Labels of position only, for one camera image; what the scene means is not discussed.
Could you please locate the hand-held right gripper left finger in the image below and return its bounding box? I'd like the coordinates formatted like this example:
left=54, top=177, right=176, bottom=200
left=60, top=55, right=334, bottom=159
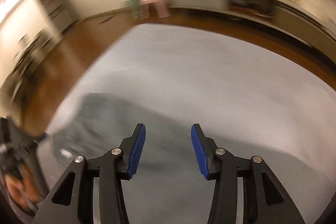
left=31, top=123, right=146, bottom=224

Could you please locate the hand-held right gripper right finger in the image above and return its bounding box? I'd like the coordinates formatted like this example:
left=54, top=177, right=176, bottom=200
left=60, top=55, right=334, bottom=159
left=191, top=123, right=306, bottom=224

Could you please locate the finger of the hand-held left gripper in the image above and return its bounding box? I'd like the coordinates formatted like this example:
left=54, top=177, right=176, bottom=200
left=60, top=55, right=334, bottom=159
left=31, top=132, right=52, bottom=146

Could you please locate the grey knit garment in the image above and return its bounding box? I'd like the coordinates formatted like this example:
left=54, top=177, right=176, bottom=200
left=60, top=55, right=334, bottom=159
left=51, top=93, right=237, bottom=224

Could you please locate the person's left hand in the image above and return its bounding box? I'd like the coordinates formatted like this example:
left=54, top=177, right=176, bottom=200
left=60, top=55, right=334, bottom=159
left=5, top=164, right=37, bottom=210

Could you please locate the dark blurred furniture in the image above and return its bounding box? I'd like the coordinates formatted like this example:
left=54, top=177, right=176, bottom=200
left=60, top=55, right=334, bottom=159
left=10, top=30, right=53, bottom=88

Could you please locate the pale cabinet with dark handles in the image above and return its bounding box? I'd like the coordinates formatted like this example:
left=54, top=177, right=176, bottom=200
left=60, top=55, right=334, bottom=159
left=37, top=0, right=75, bottom=34

